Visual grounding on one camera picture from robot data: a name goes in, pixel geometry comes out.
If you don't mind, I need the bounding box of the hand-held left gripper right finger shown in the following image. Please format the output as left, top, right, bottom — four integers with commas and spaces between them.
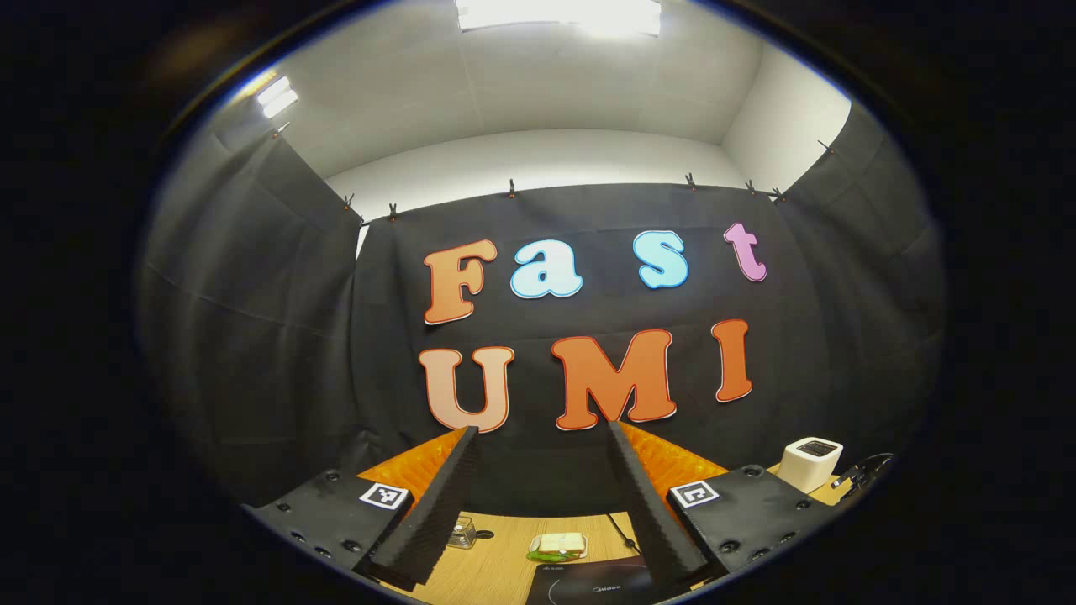
605, 421, 846, 594

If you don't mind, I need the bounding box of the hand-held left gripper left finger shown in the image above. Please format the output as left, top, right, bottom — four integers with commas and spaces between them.
244, 424, 483, 591

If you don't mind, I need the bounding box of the black induction cooktop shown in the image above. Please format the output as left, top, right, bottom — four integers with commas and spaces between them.
525, 555, 673, 605

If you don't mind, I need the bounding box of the sandwich with lettuce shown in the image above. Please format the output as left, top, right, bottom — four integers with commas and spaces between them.
528, 532, 588, 562

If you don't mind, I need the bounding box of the white toaster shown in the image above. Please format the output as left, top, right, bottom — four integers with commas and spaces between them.
775, 436, 844, 494

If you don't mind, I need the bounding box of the row of backdrop clips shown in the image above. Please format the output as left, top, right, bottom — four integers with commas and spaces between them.
271, 122, 837, 221

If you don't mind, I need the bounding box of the small ceiling light panel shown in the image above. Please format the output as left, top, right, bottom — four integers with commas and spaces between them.
255, 74, 300, 119

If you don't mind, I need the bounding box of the large ceiling light panel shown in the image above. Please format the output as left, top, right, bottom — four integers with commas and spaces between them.
455, 0, 662, 39

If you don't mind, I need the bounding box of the black power cable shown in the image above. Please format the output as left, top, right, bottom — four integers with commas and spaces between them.
607, 513, 640, 555

